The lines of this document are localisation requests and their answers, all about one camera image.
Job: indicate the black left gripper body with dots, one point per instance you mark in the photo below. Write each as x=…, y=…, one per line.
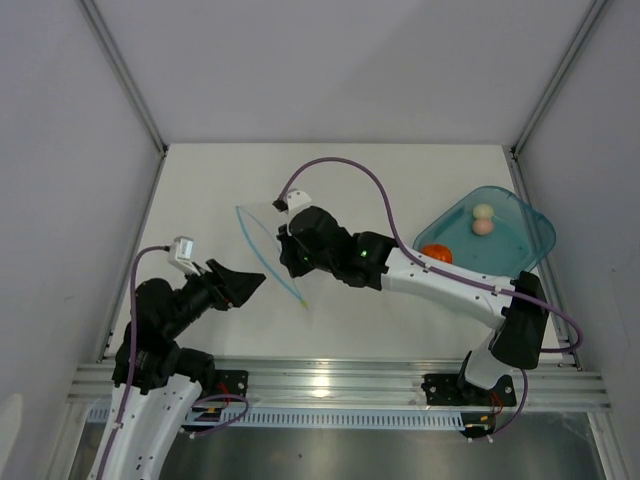
x=200, y=294

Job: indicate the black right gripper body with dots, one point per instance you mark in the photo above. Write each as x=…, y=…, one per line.
x=298, y=260

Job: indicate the clear zip top bag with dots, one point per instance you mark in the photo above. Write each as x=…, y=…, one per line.
x=286, y=297

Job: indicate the orange toy pumpkin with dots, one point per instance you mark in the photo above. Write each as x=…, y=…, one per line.
x=438, y=252

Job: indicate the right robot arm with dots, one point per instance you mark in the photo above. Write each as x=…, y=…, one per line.
x=512, y=309

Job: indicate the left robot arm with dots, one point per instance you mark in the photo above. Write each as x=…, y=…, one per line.
x=156, y=382

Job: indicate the pink toy egg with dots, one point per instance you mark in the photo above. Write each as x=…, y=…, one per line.
x=483, y=227

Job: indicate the cream toy egg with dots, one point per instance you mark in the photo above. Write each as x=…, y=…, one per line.
x=483, y=212

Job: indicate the teal plastic tray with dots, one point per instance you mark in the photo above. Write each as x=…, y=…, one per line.
x=521, y=236

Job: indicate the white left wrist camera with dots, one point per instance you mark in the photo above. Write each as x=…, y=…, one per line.
x=180, y=256

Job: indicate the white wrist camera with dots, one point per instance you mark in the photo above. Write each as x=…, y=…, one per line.
x=180, y=256
x=294, y=200

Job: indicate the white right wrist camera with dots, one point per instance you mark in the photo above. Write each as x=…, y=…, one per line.
x=294, y=200

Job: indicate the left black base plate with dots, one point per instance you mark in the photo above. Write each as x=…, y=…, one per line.
x=231, y=382

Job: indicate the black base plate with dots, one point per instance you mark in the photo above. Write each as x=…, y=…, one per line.
x=231, y=382
x=446, y=389

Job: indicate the white slotted cable duct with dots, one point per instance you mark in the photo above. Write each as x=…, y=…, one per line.
x=302, y=418

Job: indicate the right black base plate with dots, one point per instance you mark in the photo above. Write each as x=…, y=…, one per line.
x=446, y=389

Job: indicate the right aluminium frame post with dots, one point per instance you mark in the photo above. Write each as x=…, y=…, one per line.
x=577, y=45

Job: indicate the aluminium frame post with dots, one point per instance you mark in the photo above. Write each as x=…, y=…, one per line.
x=116, y=61
x=577, y=45

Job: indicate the left aluminium frame post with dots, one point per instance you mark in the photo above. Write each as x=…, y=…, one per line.
x=116, y=61

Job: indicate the aluminium mounting rail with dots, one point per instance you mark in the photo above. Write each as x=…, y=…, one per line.
x=395, y=384

